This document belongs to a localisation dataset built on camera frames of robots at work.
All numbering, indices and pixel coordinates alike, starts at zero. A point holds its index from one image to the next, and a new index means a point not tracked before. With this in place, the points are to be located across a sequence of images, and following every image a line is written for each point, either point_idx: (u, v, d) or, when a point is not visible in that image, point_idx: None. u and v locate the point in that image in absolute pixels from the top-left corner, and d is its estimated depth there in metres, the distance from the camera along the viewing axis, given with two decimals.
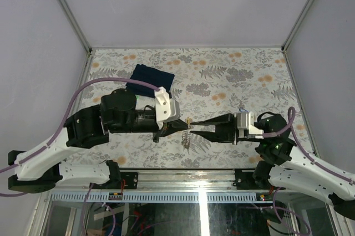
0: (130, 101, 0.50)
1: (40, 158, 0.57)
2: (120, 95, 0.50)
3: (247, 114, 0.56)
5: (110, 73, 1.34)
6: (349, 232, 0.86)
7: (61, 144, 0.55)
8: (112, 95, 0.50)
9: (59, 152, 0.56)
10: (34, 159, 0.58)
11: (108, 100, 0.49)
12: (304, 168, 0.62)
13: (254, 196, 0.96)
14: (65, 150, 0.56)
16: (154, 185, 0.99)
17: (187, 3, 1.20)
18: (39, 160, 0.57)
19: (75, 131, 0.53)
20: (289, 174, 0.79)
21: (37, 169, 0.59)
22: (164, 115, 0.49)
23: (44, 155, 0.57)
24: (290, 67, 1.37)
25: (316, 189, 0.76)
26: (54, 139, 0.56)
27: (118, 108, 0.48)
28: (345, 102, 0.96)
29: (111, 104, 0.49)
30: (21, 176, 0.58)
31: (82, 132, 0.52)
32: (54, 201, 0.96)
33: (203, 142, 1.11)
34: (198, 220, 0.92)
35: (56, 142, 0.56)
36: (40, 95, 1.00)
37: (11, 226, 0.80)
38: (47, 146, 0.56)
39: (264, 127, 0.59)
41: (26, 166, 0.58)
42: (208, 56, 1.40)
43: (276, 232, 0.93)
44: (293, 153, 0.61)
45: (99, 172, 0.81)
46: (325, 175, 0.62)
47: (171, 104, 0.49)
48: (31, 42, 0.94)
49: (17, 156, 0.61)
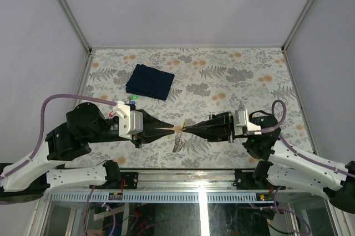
0: (91, 115, 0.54)
1: (23, 171, 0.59)
2: (82, 111, 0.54)
3: (244, 112, 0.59)
5: (109, 73, 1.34)
6: (349, 232, 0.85)
7: (43, 157, 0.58)
8: (75, 111, 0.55)
9: (42, 164, 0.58)
10: (18, 173, 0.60)
11: (72, 117, 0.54)
12: (289, 160, 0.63)
13: (254, 196, 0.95)
14: (47, 163, 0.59)
16: (154, 185, 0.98)
17: (187, 3, 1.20)
18: (23, 173, 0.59)
19: (55, 147, 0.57)
20: (286, 170, 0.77)
21: (23, 181, 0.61)
22: (123, 129, 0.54)
23: (26, 168, 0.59)
24: (289, 67, 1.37)
25: (311, 184, 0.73)
26: (36, 153, 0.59)
27: (81, 124, 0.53)
28: (345, 102, 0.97)
29: (75, 120, 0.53)
30: (6, 189, 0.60)
31: (62, 146, 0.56)
32: (54, 201, 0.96)
33: (202, 142, 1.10)
34: (198, 220, 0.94)
35: (38, 156, 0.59)
36: (40, 95, 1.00)
37: (11, 227, 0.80)
38: (31, 159, 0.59)
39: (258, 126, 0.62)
41: (11, 179, 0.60)
42: (208, 56, 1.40)
43: (276, 232, 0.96)
44: (276, 147, 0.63)
45: (94, 174, 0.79)
46: (309, 165, 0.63)
47: (131, 117, 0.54)
48: (31, 41, 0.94)
49: (4, 168, 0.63)
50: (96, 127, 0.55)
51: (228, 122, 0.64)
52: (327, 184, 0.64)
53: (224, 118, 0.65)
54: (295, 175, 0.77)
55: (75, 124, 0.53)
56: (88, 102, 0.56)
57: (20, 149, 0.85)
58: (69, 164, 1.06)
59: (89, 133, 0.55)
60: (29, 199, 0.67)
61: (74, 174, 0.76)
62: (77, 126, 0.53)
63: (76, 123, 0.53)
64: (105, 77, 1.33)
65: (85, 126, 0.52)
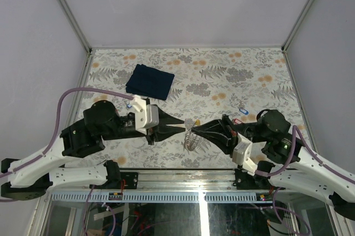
0: (109, 112, 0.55)
1: (35, 166, 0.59)
2: (99, 108, 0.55)
3: (243, 154, 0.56)
5: (110, 73, 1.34)
6: (349, 232, 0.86)
7: (56, 153, 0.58)
8: (92, 108, 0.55)
9: (54, 160, 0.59)
10: (28, 168, 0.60)
11: (89, 114, 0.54)
12: (313, 169, 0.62)
13: (254, 196, 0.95)
14: (61, 159, 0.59)
16: (154, 185, 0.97)
17: (187, 3, 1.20)
18: (33, 169, 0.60)
19: (71, 142, 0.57)
20: (289, 174, 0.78)
21: (31, 177, 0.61)
22: (141, 122, 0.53)
23: (38, 163, 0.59)
24: (289, 67, 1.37)
25: (317, 190, 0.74)
26: (50, 149, 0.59)
27: (97, 122, 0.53)
28: (344, 103, 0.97)
29: (93, 117, 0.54)
30: (14, 184, 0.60)
31: (78, 143, 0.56)
32: (54, 201, 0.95)
33: (203, 142, 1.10)
34: (198, 220, 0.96)
35: (51, 152, 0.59)
36: (40, 95, 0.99)
37: (11, 227, 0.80)
38: (44, 155, 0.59)
39: (262, 123, 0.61)
41: (20, 174, 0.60)
42: (208, 56, 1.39)
43: (276, 232, 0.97)
44: (302, 155, 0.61)
45: (95, 174, 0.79)
46: (331, 176, 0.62)
47: (148, 111, 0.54)
48: (31, 41, 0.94)
49: (10, 164, 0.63)
50: (111, 125, 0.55)
51: (231, 145, 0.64)
52: (343, 196, 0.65)
53: (227, 141, 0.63)
54: (299, 179, 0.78)
55: (92, 122, 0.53)
56: (105, 100, 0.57)
57: (20, 150, 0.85)
58: (69, 164, 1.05)
59: (105, 130, 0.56)
60: (30, 197, 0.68)
61: (75, 173, 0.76)
62: (94, 123, 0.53)
63: (94, 121, 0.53)
64: (105, 77, 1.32)
65: (102, 123, 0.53)
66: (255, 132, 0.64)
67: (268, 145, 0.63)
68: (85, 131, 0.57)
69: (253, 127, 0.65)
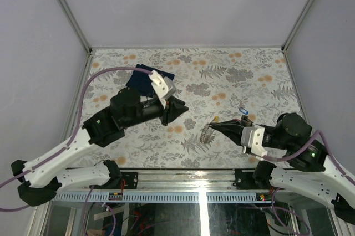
0: (134, 97, 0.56)
1: (58, 160, 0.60)
2: (125, 95, 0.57)
3: (252, 132, 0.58)
5: (110, 73, 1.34)
6: (349, 232, 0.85)
7: (81, 143, 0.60)
8: (118, 95, 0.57)
9: (79, 151, 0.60)
10: (50, 163, 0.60)
11: (117, 99, 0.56)
12: (335, 179, 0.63)
13: (254, 196, 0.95)
14: (85, 149, 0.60)
16: (154, 185, 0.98)
17: (187, 3, 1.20)
18: (56, 163, 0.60)
19: (96, 131, 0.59)
20: (292, 176, 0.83)
21: (51, 173, 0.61)
22: (163, 91, 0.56)
23: (62, 156, 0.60)
24: (289, 67, 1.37)
25: (318, 194, 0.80)
26: (73, 140, 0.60)
27: (127, 106, 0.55)
28: (344, 104, 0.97)
29: (121, 102, 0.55)
30: (34, 183, 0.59)
31: (104, 131, 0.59)
32: (54, 201, 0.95)
33: (203, 142, 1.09)
34: (198, 220, 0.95)
35: (75, 143, 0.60)
36: (40, 95, 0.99)
37: (11, 227, 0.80)
38: (67, 147, 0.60)
39: (280, 128, 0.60)
41: (40, 170, 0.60)
42: (208, 56, 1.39)
43: (276, 232, 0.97)
44: (326, 165, 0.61)
45: (98, 172, 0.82)
46: (350, 188, 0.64)
47: (166, 81, 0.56)
48: (31, 41, 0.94)
49: (26, 164, 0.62)
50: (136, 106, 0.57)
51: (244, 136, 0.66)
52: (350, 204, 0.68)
53: (241, 129, 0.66)
54: (300, 181, 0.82)
55: (120, 106, 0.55)
56: (128, 87, 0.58)
57: (20, 150, 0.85)
58: None
59: (130, 115, 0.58)
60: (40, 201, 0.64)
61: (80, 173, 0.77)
62: (122, 107, 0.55)
63: (122, 106, 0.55)
64: (105, 77, 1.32)
65: (132, 106, 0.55)
66: (273, 137, 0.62)
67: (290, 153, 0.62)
68: (108, 119, 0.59)
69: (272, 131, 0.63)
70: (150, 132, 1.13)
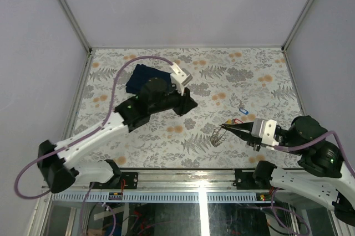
0: (160, 85, 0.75)
1: (93, 138, 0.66)
2: (153, 83, 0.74)
3: (263, 122, 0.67)
5: (110, 73, 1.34)
6: (349, 232, 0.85)
7: (116, 123, 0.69)
8: (148, 84, 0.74)
9: (113, 130, 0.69)
10: (85, 140, 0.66)
11: (148, 87, 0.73)
12: (349, 185, 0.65)
13: (255, 196, 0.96)
14: (118, 129, 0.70)
16: (154, 185, 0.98)
17: (187, 3, 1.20)
18: (91, 140, 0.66)
19: (127, 116, 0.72)
20: (292, 178, 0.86)
21: (83, 152, 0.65)
22: (183, 77, 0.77)
23: (97, 134, 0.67)
24: (289, 67, 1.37)
25: (319, 195, 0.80)
26: (107, 121, 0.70)
27: (158, 91, 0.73)
28: (344, 103, 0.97)
29: (152, 88, 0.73)
30: (68, 159, 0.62)
31: (133, 115, 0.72)
32: (54, 201, 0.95)
33: (203, 142, 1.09)
34: (198, 220, 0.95)
35: (110, 123, 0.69)
36: (40, 94, 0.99)
37: (11, 227, 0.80)
38: (102, 126, 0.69)
39: (294, 132, 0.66)
41: (75, 148, 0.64)
42: (208, 56, 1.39)
43: (276, 232, 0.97)
44: (342, 171, 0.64)
45: (104, 168, 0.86)
46: None
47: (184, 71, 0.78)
48: (31, 41, 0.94)
49: (58, 144, 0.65)
50: (159, 93, 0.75)
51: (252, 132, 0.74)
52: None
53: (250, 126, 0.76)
54: (301, 183, 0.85)
55: (150, 91, 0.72)
56: (154, 78, 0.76)
57: (20, 150, 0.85)
58: None
59: (156, 102, 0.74)
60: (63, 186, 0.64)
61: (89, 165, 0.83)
62: (153, 92, 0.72)
63: (154, 91, 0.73)
64: (105, 77, 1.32)
65: (161, 90, 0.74)
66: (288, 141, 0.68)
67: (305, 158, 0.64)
68: (136, 107, 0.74)
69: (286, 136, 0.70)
70: (150, 132, 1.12)
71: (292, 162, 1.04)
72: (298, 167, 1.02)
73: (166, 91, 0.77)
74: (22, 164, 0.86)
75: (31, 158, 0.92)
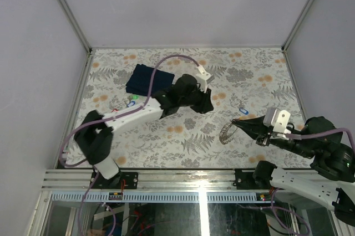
0: (192, 81, 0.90)
1: (136, 115, 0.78)
2: (186, 78, 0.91)
3: (277, 111, 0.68)
5: (110, 73, 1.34)
6: (349, 232, 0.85)
7: (154, 107, 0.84)
8: (181, 78, 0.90)
9: (152, 111, 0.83)
10: (129, 116, 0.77)
11: (183, 80, 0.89)
12: None
13: (254, 196, 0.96)
14: (155, 112, 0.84)
16: (154, 185, 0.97)
17: (187, 3, 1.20)
18: (133, 117, 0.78)
19: (164, 102, 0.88)
20: (292, 178, 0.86)
21: (123, 127, 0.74)
22: (206, 76, 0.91)
23: (139, 113, 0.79)
24: (289, 67, 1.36)
25: (320, 195, 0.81)
26: (147, 103, 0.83)
27: (192, 84, 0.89)
28: (344, 103, 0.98)
29: (187, 81, 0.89)
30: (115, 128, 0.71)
31: (169, 102, 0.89)
32: (54, 201, 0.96)
33: (203, 142, 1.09)
34: (198, 220, 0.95)
35: (149, 106, 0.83)
36: (40, 94, 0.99)
37: (12, 227, 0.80)
38: (143, 106, 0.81)
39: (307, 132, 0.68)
41: (121, 121, 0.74)
42: (208, 56, 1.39)
43: (276, 232, 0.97)
44: None
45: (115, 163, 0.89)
46: None
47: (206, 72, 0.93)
48: (31, 41, 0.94)
49: (106, 115, 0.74)
50: (191, 87, 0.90)
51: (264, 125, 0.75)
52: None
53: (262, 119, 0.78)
54: (300, 183, 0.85)
55: (184, 83, 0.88)
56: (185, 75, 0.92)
57: (20, 150, 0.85)
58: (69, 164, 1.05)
59: (186, 94, 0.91)
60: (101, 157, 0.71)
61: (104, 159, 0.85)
62: (187, 85, 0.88)
63: (188, 84, 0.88)
64: (105, 77, 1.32)
65: (193, 84, 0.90)
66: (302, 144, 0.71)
67: (319, 160, 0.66)
68: (171, 96, 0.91)
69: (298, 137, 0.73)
70: (150, 132, 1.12)
71: (292, 162, 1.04)
72: (298, 167, 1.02)
73: (194, 87, 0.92)
74: (23, 164, 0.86)
75: (31, 158, 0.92)
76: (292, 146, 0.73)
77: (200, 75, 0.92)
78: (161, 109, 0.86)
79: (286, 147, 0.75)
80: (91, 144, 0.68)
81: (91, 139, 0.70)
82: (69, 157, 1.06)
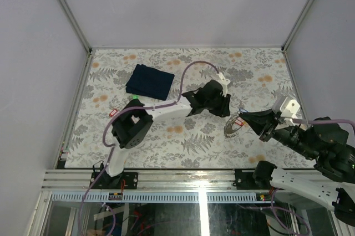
0: (218, 86, 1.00)
1: (170, 108, 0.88)
2: (212, 83, 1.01)
3: (288, 99, 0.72)
5: (110, 73, 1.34)
6: (349, 232, 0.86)
7: (185, 103, 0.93)
8: (209, 83, 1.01)
9: (184, 107, 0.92)
10: (165, 108, 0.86)
11: (210, 84, 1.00)
12: None
13: (254, 196, 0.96)
14: (186, 109, 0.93)
16: (154, 185, 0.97)
17: (187, 3, 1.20)
18: (167, 109, 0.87)
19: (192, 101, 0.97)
20: (292, 178, 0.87)
21: (160, 116, 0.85)
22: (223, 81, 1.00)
23: (173, 107, 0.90)
24: (289, 67, 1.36)
25: (319, 195, 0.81)
26: (179, 100, 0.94)
27: (218, 87, 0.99)
28: (344, 103, 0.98)
29: (213, 85, 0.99)
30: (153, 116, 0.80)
31: (196, 102, 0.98)
32: (54, 201, 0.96)
33: (203, 142, 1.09)
34: (198, 220, 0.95)
35: (181, 102, 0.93)
36: (40, 94, 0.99)
37: (11, 227, 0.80)
38: (177, 102, 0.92)
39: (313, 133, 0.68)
41: (158, 111, 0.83)
42: (208, 56, 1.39)
43: (276, 232, 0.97)
44: None
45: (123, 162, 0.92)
46: None
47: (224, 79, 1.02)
48: (31, 41, 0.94)
49: (148, 104, 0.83)
50: (217, 91, 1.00)
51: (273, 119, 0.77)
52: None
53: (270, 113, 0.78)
54: (300, 183, 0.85)
55: (213, 87, 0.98)
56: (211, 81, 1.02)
57: (20, 150, 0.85)
58: (68, 164, 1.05)
59: (211, 97, 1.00)
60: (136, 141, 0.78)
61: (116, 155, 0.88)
62: (214, 88, 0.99)
63: (216, 87, 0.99)
64: (105, 77, 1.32)
65: (220, 87, 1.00)
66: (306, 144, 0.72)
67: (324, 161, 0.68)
68: (199, 97, 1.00)
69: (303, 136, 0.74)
70: (150, 132, 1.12)
71: (292, 162, 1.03)
72: (298, 167, 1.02)
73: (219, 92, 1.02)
74: (23, 164, 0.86)
75: (31, 157, 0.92)
76: (295, 144, 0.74)
77: (220, 81, 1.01)
78: (190, 108, 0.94)
79: (289, 144, 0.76)
80: (130, 129, 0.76)
81: (130, 126, 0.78)
82: (69, 157, 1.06)
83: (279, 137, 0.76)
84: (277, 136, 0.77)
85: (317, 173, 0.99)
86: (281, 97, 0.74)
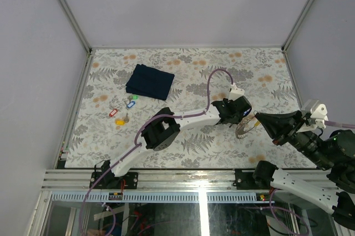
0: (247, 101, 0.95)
1: (199, 118, 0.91)
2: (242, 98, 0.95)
3: (318, 102, 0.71)
5: (110, 73, 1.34)
6: (349, 232, 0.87)
7: (213, 112, 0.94)
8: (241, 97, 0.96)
9: (212, 117, 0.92)
10: (193, 118, 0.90)
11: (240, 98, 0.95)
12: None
13: (254, 196, 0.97)
14: (214, 117, 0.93)
16: (154, 185, 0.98)
17: (187, 3, 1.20)
18: (196, 119, 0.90)
19: (222, 111, 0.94)
20: (293, 180, 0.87)
21: (187, 126, 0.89)
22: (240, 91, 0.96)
23: (202, 117, 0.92)
24: (290, 67, 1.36)
25: (320, 199, 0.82)
26: (209, 109, 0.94)
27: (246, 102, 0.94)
28: (345, 103, 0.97)
29: (244, 101, 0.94)
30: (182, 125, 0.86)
31: (225, 112, 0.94)
32: (54, 201, 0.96)
33: (203, 142, 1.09)
34: (198, 220, 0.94)
35: (211, 111, 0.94)
36: (40, 94, 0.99)
37: (11, 227, 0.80)
38: (206, 112, 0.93)
39: (335, 146, 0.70)
41: (186, 120, 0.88)
42: (208, 56, 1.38)
43: (276, 232, 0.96)
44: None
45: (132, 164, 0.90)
46: None
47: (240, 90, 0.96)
48: (31, 41, 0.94)
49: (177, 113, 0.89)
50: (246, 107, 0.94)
51: (297, 122, 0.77)
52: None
53: (294, 117, 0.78)
54: (301, 186, 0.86)
55: (244, 102, 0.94)
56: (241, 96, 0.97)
57: (20, 150, 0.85)
58: (68, 163, 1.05)
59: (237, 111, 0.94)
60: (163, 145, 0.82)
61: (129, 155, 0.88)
62: (246, 103, 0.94)
63: (246, 103, 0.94)
64: (105, 77, 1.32)
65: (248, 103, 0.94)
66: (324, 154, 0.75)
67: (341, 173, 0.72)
68: (228, 108, 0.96)
69: (320, 145, 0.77)
70: None
71: (292, 162, 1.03)
72: (298, 167, 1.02)
73: (245, 107, 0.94)
74: (23, 164, 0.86)
75: (31, 157, 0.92)
76: (311, 152, 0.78)
77: (235, 91, 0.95)
78: (218, 118, 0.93)
79: (305, 152, 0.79)
80: (158, 135, 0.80)
81: (160, 131, 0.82)
82: (69, 157, 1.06)
83: (298, 142, 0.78)
84: (295, 139, 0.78)
85: (317, 173, 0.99)
86: (312, 100, 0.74)
